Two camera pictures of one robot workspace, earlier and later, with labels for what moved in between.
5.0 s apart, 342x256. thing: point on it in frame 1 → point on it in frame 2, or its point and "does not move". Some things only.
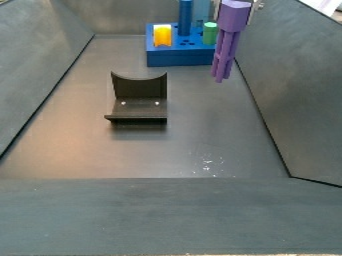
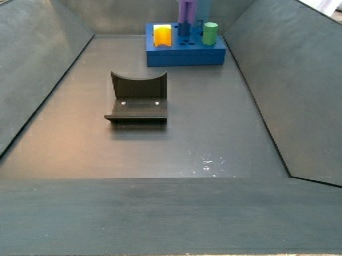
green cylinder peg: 210,33 does not move
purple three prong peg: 232,21 → 188,11
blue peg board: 188,50 does not move
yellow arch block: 162,34 does not move
